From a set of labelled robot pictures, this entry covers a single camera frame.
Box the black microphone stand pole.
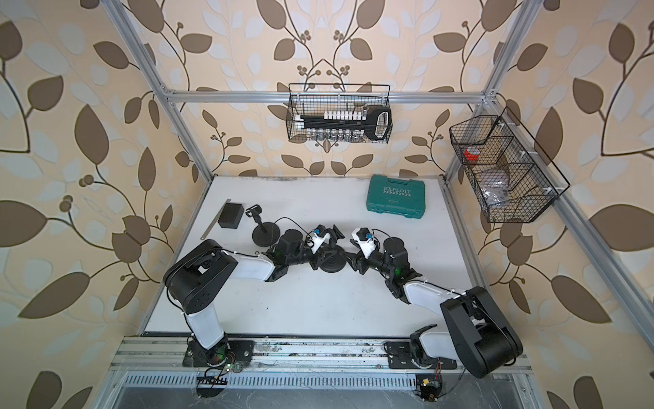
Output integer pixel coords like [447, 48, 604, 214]
[245, 204, 267, 245]

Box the small black box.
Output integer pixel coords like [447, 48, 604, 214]
[217, 202, 245, 229]

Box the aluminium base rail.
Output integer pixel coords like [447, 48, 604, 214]
[109, 335, 535, 392]

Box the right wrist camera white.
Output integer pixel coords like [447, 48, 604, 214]
[351, 228, 380, 259]

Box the black round stand base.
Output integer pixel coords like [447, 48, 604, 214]
[252, 222, 280, 248]

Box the green plastic tool case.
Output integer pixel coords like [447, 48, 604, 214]
[366, 175, 426, 219]

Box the plastic bag in basket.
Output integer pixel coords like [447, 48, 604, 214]
[478, 169, 509, 206]

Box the black wire basket back wall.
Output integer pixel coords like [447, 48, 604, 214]
[285, 82, 393, 143]

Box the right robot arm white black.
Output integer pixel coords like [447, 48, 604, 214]
[347, 228, 524, 378]

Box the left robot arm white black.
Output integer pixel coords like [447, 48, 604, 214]
[163, 229, 334, 367]

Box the black wire basket right wall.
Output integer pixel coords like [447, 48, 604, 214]
[449, 107, 571, 223]

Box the socket set rail black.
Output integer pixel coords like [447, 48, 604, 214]
[285, 105, 393, 143]

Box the red item in basket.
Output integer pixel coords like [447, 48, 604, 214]
[464, 146, 481, 163]

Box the black wire basket wall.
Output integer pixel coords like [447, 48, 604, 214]
[285, 82, 393, 143]
[449, 107, 571, 223]

